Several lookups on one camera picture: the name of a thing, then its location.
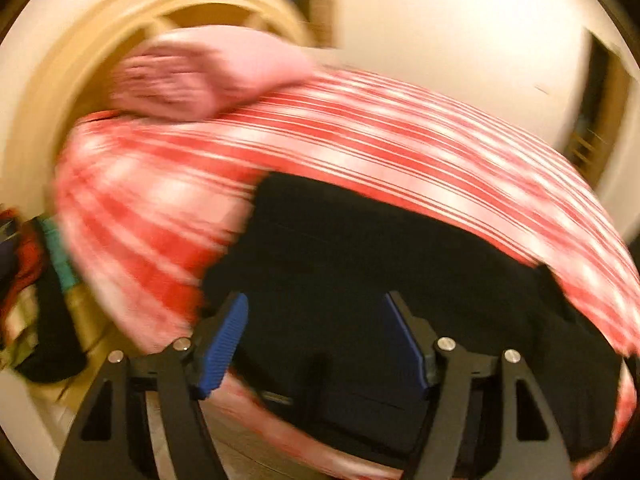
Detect black pants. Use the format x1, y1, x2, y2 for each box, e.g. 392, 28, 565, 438
200, 171, 624, 466

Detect pink folded blanket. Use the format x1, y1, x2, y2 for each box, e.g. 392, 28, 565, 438
110, 25, 318, 122

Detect cream wooden headboard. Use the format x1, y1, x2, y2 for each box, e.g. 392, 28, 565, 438
1, 0, 312, 217

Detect pile of colourful clothes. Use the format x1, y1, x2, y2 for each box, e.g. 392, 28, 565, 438
1, 208, 87, 385

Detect red plaid bed sheet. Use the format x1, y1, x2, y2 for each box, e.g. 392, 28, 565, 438
52, 66, 640, 480

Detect brown wooden door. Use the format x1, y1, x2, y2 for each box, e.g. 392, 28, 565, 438
562, 32, 634, 188

